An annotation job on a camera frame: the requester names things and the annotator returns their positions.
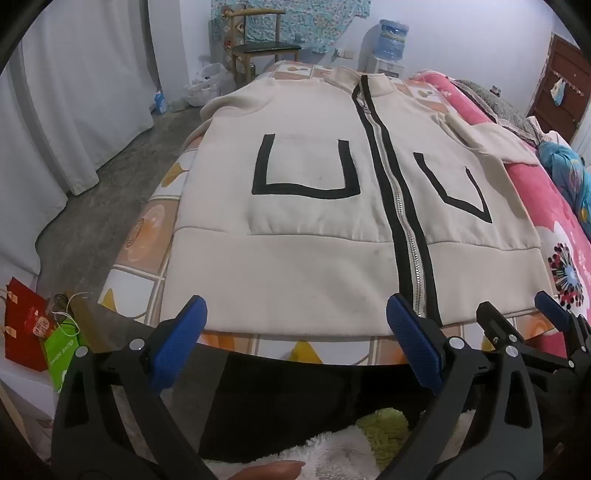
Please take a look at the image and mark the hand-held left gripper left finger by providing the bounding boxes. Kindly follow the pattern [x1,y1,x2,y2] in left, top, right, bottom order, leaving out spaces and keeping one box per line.
[51,295,218,480]

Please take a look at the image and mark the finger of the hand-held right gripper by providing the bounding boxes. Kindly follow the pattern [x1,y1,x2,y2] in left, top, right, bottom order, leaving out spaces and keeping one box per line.
[534,291,591,370]
[475,301,583,374]

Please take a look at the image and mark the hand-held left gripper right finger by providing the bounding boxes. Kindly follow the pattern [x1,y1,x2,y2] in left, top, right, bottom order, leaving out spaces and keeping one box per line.
[385,293,543,480]

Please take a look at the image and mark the cream zip jacket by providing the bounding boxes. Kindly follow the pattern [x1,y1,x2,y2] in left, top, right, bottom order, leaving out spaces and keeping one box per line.
[170,66,542,334]

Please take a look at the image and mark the person's left hand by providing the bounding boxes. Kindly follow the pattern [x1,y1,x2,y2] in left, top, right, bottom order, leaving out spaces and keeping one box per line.
[229,459,306,480]

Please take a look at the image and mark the pink floral blanket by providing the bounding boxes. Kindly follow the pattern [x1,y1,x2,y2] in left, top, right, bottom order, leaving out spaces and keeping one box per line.
[409,69,591,361]

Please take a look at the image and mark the green paper bag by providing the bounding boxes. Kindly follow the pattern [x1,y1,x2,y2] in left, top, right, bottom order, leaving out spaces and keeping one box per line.
[42,318,90,393]

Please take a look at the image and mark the white green fluffy garment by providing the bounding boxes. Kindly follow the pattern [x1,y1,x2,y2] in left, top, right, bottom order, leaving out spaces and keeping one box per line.
[198,406,411,480]

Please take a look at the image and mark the red gift bag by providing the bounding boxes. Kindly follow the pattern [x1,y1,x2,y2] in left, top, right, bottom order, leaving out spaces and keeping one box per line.
[4,277,51,372]

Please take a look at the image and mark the grey green pillow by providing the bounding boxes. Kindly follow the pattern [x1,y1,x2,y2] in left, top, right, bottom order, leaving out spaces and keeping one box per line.
[455,78,550,144]

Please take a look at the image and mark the brown door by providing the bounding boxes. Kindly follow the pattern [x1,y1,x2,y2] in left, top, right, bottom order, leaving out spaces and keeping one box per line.
[526,32,591,148]

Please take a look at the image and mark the white plastic bag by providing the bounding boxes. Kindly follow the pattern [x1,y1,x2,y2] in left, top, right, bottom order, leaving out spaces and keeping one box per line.
[185,62,236,108]

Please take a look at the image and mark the white curtain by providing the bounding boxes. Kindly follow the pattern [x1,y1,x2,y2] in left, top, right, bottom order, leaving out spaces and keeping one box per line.
[0,0,155,333]

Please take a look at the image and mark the white water dispenser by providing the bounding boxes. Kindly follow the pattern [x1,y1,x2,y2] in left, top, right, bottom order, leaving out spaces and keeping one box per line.
[367,58,406,79]

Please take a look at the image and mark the blue water bottle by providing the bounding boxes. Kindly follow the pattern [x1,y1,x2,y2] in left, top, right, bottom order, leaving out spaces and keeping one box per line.
[376,19,411,61]

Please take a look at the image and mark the wooden chair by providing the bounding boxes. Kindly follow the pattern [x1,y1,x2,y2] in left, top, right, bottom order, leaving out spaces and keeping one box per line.
[220,8,303,88]

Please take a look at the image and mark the blue patterned wall cloth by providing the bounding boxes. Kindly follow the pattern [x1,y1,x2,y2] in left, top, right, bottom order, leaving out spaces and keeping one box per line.
[210,0,372,51]

